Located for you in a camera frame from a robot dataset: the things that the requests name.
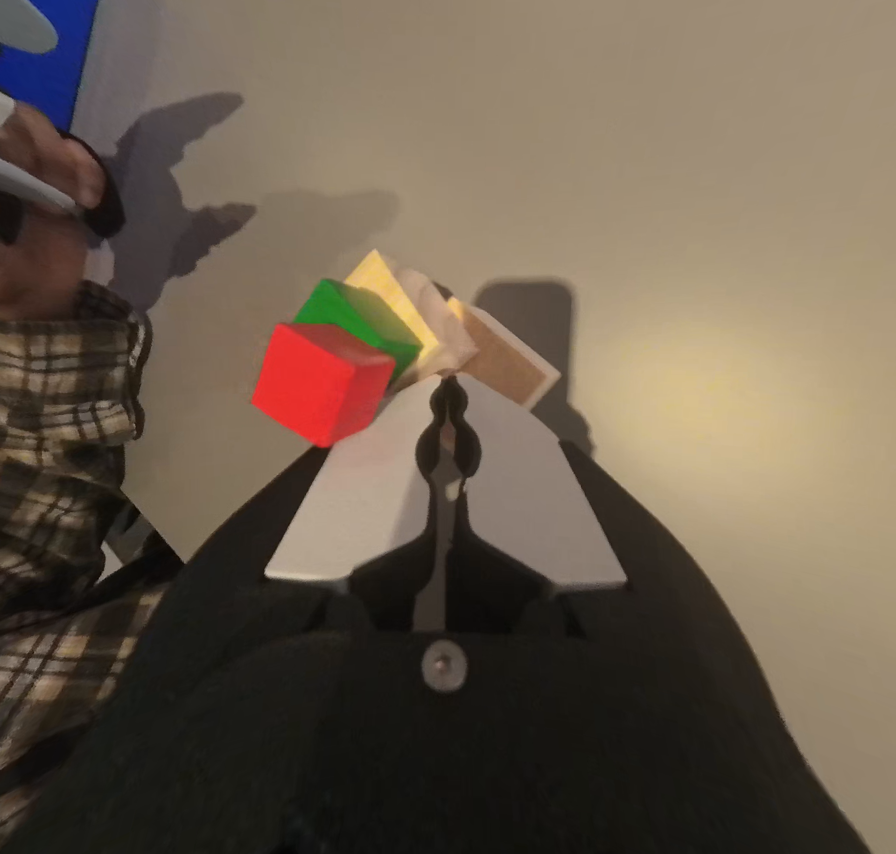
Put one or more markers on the medium pale wooden cube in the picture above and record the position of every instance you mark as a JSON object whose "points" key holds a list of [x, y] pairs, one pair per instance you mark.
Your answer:
{"points": [[392, 294]]}

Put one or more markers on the big blue plastic bin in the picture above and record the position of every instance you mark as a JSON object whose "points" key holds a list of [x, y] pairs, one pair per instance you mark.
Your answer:
{"points": [[63, 27]]}

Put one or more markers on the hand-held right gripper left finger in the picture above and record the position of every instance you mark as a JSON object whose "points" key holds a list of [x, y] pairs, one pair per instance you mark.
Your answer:
{"points": [[350, 504]]}

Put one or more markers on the person's plaid shirt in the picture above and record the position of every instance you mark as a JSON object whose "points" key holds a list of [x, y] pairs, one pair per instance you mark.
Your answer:
{"points": [[49, 672]]}

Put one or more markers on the person's left forearm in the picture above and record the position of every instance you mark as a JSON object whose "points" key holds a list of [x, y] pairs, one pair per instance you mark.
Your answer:
{"points": [[63, 413]]}

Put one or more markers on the green wooden cube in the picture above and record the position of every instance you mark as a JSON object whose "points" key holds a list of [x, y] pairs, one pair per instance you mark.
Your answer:
{"points": [[350, 315]]}

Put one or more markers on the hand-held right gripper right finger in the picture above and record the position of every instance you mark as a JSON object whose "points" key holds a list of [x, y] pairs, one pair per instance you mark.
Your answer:
{"points": [[539, 511]]}

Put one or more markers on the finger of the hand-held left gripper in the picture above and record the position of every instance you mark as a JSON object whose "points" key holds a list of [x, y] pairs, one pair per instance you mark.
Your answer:
{"points": [[21, 24]]}

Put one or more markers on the large pale wooden cube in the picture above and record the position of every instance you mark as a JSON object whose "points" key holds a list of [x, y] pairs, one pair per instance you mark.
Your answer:
{"points": [[511, 360]]}

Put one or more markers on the red wooden cube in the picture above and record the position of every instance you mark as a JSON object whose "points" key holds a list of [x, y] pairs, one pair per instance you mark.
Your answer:
{"points": [[315, 385]]}

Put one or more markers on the person's left hand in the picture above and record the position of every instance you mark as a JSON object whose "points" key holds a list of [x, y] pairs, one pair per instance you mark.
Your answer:
{"points": [[42, 146]]}

